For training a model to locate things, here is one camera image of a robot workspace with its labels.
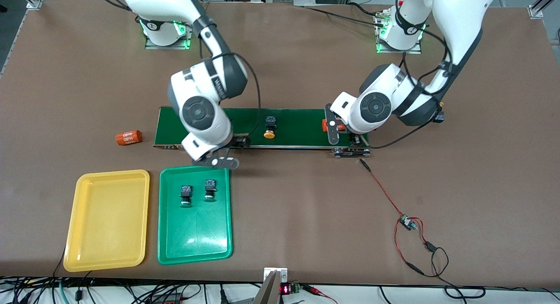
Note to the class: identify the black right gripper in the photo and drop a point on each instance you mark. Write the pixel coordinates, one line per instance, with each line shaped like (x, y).
(240, 142)

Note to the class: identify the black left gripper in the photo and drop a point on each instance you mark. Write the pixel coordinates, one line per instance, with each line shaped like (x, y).
(352, 151)

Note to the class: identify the orange cylinder white print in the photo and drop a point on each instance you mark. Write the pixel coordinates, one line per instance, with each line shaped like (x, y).
(324, 125)
(129, 138)

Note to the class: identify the yellow push button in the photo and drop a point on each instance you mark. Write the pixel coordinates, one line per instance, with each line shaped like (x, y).
(270, 121)
(440, 117)

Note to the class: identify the green push button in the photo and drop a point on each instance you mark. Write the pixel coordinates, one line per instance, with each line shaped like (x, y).
(186, 192)
(210, 186)

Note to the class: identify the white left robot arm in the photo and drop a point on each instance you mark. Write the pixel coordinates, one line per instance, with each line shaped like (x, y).
(455, 15)

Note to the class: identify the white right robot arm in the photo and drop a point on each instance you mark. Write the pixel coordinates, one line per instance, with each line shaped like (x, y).
(201, 111)

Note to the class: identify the green conveyor belt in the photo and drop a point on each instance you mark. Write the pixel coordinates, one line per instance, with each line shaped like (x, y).
(297, 129)

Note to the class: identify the small controller board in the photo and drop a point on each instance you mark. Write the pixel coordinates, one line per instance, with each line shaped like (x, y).
(407, 223)

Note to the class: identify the green plastic tray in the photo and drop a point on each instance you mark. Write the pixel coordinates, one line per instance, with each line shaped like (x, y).
(194, 234)

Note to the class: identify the red digit display module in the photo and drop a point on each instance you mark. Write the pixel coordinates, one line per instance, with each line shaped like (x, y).
(285, 289)

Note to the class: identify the red alligator clip lead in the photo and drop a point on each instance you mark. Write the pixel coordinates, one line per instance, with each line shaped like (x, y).
(319, 291)

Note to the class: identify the yellow plastic tray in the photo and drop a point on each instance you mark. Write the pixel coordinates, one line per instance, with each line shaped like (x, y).
(107, 221)

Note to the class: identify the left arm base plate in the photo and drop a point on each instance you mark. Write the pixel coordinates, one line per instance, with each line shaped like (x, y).
(398, 52)

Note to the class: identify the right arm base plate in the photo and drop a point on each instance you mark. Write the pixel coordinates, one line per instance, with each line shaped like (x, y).
(166, 47)

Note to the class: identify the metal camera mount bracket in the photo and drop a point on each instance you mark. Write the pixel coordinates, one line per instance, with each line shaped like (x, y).
(273, 291)

